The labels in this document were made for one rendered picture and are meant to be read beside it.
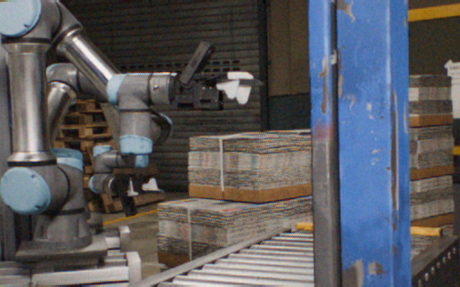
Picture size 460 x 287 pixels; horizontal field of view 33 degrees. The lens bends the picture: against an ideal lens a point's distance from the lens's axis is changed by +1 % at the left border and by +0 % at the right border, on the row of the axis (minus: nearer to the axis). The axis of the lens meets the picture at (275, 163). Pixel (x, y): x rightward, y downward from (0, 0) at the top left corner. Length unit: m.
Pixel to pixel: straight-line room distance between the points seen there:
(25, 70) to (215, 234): 0.96
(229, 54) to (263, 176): 7.78
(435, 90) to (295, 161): 0.99
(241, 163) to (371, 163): 2.01
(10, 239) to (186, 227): 0.70
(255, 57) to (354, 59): 9.53
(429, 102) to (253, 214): 1.19
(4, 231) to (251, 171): 0.88
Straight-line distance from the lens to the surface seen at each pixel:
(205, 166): 2.87
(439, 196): 3.58
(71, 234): 2.05
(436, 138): 3.53
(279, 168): 2.74
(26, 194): 1.91
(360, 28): 0.72
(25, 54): 1.93
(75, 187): 2.05
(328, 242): 0.74
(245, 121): 10.30
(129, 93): 1.82
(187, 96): 1.80
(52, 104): 2.78
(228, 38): 10.43
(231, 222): 2.56
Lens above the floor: 1.17
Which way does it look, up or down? 4 degrees down
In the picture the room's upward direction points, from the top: 1 degrees counter-clockwise
